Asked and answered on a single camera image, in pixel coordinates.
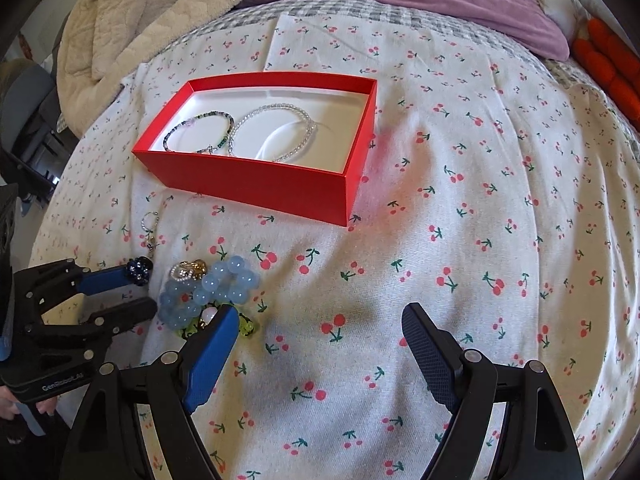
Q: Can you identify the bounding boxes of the red cardboard box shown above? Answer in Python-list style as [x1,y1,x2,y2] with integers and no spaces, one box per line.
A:
[132,72,378,228]

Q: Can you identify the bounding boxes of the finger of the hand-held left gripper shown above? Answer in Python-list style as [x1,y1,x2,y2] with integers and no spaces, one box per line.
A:
[22,296,159,356]
[12,258,138,321]

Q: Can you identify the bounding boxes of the cream fleece blanket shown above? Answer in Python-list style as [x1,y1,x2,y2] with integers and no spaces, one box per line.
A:
[55,0,286,136]

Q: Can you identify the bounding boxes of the cherry print bedsheet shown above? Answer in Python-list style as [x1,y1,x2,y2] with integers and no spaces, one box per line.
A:
[30,10,640,480]

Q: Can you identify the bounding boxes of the light blue beaded bracelet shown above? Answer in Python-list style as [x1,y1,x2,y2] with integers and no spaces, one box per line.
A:
[159,255,262,332]

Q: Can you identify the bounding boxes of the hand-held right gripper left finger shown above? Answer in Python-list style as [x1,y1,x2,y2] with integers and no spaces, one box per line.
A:
[60,304,240,480]

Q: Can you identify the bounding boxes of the dark blue beaded charm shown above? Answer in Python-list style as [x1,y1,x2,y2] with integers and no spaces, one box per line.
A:
[125,211,164,288]

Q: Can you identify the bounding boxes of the person's left hand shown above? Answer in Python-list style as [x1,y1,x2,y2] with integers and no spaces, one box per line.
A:
[0,389,57,421]

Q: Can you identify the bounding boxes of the clear beaded bracelet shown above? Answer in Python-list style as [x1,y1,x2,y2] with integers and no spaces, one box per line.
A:
[227,103,321,163]

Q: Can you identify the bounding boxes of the dark beaded bracelet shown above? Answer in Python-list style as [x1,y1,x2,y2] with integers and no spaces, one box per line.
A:
[164,112,235,156]

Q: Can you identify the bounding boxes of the green beaded bracelet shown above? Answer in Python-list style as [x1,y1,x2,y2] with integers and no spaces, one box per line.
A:
[175,302,261,343]

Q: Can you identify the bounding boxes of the orange plush toy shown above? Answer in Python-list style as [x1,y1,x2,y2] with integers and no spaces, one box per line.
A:
[572,17,640,131]

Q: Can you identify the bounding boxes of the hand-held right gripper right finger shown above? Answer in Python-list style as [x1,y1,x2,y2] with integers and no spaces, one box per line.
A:
[401,302,586,480]

